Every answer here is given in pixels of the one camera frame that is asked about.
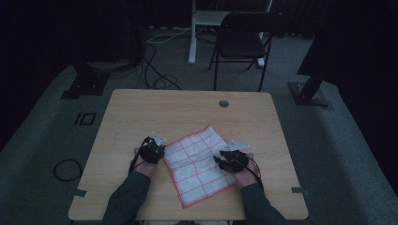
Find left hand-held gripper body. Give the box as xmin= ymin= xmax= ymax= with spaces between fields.
xmin=138 ymin=130 xmax=168 ymax=165

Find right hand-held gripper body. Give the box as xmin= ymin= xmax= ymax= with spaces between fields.
xmin=219 ymin=139 xmax=252 ymax=173

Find white cloth with red grid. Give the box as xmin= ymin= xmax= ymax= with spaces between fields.
xmin=161 ymin=125 xmax=237 ymax=210

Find person's left hand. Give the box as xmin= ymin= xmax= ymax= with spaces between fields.
xmin=130 ymin=147 xmax=158 ymax=178

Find person's right hand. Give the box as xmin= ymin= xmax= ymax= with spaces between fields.
xmin=234 ymin=152 xmax=261 ymax=189

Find grey tape strip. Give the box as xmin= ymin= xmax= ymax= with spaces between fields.
xmin=72 ymin=187 xmax=89 ymax=199
xmin=290 ymin=186 xmax=311 ymax=198

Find grey round stand base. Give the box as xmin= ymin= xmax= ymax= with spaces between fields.
xmin=85 ymin=59 xmax=133 ymax=73

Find black folding chair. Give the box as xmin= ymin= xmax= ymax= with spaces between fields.
xmin=207 ymin=11 xmax=284 ymax=93

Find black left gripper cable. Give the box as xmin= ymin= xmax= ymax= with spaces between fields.
xmin=128 ymin=137 xmax=151 ymax=176

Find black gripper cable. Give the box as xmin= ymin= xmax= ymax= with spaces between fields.
xmin=240 ymin=155 xmax=266 ymax=192
xmin=128 ymin=137 xmax=151 ymax=176

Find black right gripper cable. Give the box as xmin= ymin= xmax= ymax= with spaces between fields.
xmin=240 ymin=155 xmax=266 ymax=192

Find black floor cables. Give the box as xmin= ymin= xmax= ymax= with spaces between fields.
xmin=135 ymin=42 xmax=183 ymax=91

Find black stand with base plate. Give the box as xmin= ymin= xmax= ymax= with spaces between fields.
xmin=60 ymin=60 xmax=111 ymax=100
xmin=287 ymin=31 xmax=330 ymax=108

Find white floor cable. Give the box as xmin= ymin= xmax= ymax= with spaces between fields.
xmin=145 ymin=26 xmax=192 ymax=45

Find white desk frame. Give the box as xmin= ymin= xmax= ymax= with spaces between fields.
xmin=188 ymin=0 xmax=274 ymax=68

